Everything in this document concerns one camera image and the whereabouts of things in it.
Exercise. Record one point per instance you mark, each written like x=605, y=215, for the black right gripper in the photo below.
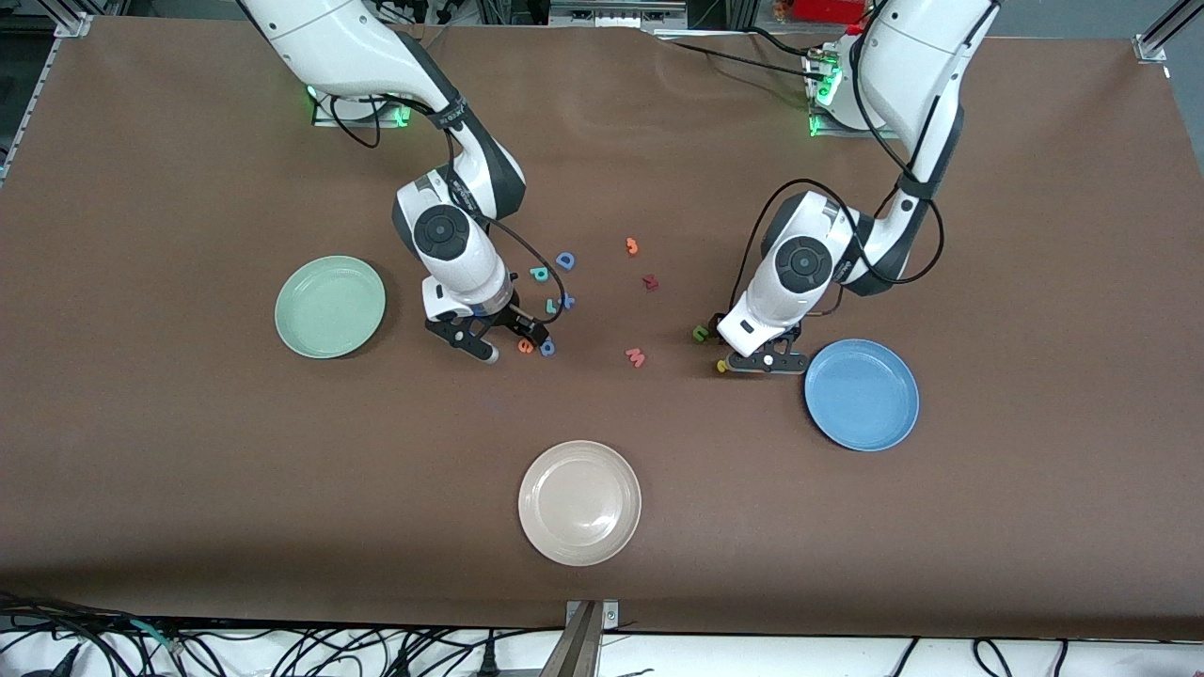
x=516, y=321

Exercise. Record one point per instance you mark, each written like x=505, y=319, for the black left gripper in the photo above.
x=717, y=327

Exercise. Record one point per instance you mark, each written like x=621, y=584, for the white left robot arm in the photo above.
x=800, y=273

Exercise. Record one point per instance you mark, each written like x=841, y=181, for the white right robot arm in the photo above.
x=451, y=254

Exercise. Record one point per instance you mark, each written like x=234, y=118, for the blue foam letter D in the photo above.
x=562, y=260

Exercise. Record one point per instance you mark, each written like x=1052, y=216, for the pink foam letter W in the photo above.
x=636, y=357

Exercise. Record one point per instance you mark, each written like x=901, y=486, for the blue plate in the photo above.
x=862, y=395

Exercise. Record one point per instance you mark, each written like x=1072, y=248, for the brown table cover sheet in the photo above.
x=602, y=169

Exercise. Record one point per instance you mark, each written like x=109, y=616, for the beige plate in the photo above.
x=579, y=503

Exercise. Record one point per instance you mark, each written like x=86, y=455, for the light green plate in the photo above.
x=329, y=307

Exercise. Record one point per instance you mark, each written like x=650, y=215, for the black power plug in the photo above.
x=488, y=658

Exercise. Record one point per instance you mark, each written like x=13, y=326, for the red background object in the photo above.
x=828, y=9

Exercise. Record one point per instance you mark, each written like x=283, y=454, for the aluminium corner profile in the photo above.
x=73, y=23
x=1152, y=42

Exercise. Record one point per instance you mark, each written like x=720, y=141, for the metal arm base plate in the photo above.
x=362, y=121
x=823, y=129

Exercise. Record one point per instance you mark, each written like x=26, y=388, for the metal bracket post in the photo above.
x=585, y=649

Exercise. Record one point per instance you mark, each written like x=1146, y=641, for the aluminium frame profile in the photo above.
x=616, y=11

